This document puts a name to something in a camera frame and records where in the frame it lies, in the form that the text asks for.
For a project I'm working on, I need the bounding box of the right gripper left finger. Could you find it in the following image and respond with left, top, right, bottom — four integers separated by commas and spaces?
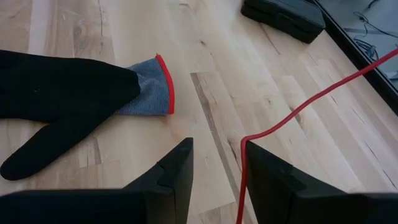
123, 137, 194, 224

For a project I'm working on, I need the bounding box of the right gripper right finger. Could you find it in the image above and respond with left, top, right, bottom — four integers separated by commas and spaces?
245, 141, 346, 224

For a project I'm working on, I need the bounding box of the thin red cord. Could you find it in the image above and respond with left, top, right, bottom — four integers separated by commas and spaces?
235, 48, 398, 224

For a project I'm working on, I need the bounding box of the black glove grey red cuff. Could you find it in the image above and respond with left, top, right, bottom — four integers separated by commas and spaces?
0, 49, 175, 181

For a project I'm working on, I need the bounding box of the black zippered case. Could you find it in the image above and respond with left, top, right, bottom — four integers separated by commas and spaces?
241, 0, 326, 44

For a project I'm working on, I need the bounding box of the coiled black floor cable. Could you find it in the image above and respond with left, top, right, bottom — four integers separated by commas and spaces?
354, 37, 380, 62

